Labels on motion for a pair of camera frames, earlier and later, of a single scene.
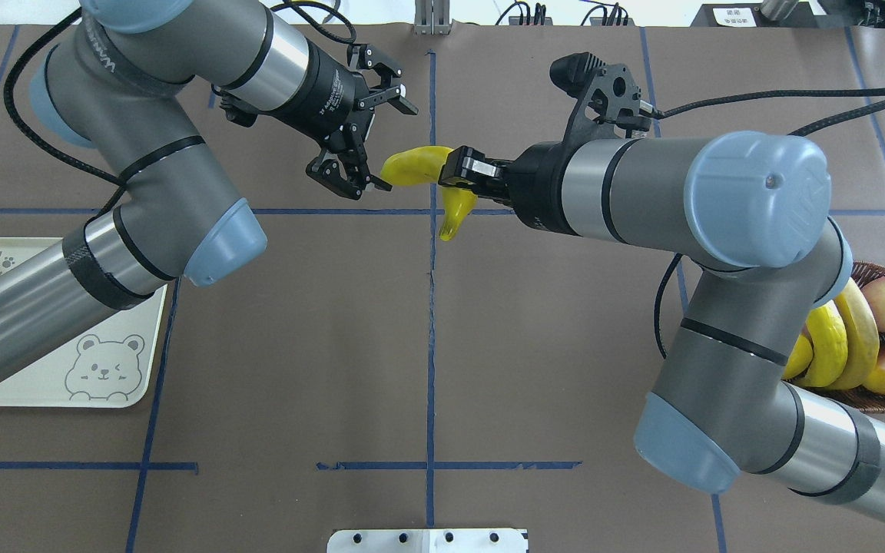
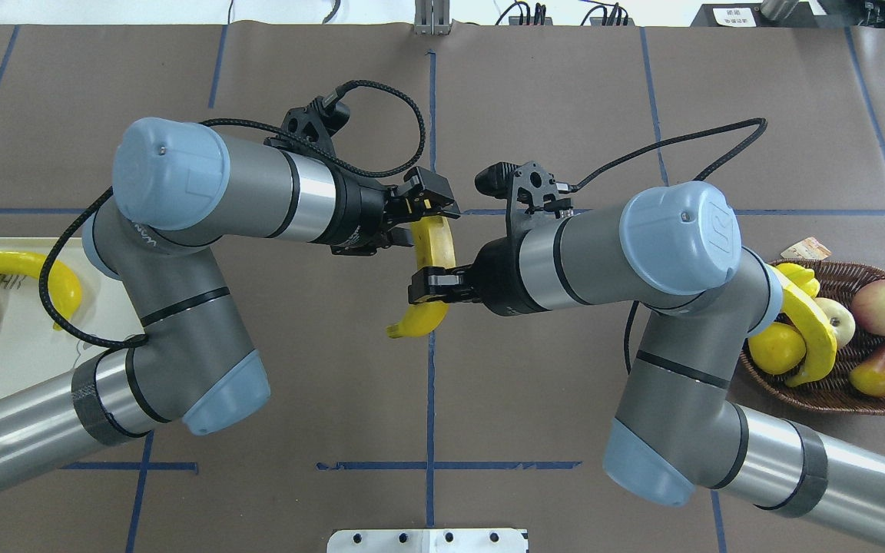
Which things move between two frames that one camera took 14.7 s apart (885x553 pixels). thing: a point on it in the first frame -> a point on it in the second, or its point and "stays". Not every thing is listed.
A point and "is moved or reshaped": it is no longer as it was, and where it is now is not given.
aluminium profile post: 432,17 stays
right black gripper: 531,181 -> 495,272
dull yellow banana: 863,338 -> 435,248
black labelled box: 803,15 stays
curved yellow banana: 423,165 is moved or reshaped
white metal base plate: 427,541 stays
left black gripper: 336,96 -> 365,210
